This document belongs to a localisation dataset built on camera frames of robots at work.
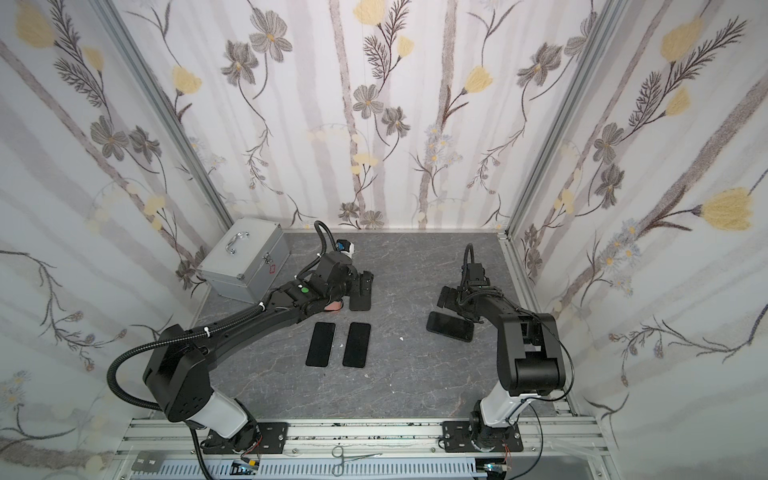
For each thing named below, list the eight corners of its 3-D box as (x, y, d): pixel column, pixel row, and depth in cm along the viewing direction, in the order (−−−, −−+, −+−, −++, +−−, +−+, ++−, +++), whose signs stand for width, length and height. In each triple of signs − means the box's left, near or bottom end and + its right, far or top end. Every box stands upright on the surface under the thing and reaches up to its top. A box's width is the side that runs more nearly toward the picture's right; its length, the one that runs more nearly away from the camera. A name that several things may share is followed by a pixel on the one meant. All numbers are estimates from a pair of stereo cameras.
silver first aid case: (217, 298, 102) (194, 270, 90) (257, 245, 118) (242, 216, 106) (259, 309, 100) (241, 282, 87) (294, 253, 116) (283, 224, 103)
